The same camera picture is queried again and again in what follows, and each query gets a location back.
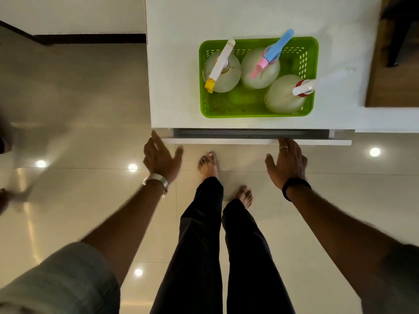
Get person's right foot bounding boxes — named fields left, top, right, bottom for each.
left=233, top=185, right=253, bottom=210

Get person's foot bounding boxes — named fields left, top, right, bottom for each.
left=197, top=152, right=219, bottom=184
left=233, top=185, right=253, bottom=210

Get light grey left sleeve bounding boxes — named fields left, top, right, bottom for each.
left=0, top=242, right=121, bottom=314

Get person's left foot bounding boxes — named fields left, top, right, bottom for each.
left=197, top=152, right=219, bottom=184

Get spray bottle with yellow nozzle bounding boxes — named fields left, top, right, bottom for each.
left=202, top=39, right=242, bottom=94

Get silver wristwatch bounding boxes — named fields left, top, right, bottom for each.
left=142, top=173, right=169, bottom=195

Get spray bottle with blue pink trigger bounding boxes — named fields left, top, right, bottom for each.
left=240, top=29, right=295, bottom=90

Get green plastic basket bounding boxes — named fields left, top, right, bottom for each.
left=199, top=36, right=319, bottom=119

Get person's right hand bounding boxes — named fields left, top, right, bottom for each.
left=265, top=137, right=308, bottom=191

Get white drawer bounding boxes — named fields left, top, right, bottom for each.
left=161, top=128, right=355, bottom=146

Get grey right sleeve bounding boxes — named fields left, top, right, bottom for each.
left=359, top=242, right=419, bottom=314

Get person's right forearm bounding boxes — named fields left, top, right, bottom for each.
left=285, top=184, right=419, bottom=301

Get white cabinet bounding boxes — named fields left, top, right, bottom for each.
left=145, top=0, right=419, bottom=146

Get person's left forearm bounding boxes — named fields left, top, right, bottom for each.
left=80, top=180, right=168, bottom=289

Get spray bottle with red white trigger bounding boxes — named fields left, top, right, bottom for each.
left=264, top=67, right=356, bottom=114

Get dark chair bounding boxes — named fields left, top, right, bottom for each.
left=381, top=0, right=419, bottom=68

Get black trousers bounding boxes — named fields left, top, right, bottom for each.
left=149, top=176, right=297, bottom=314

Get person's left hand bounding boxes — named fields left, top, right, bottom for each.
left=143, top=130, right=184, bottom=184

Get black wristband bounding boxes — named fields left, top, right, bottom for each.
left=282, top=177, right=312, bottom=202

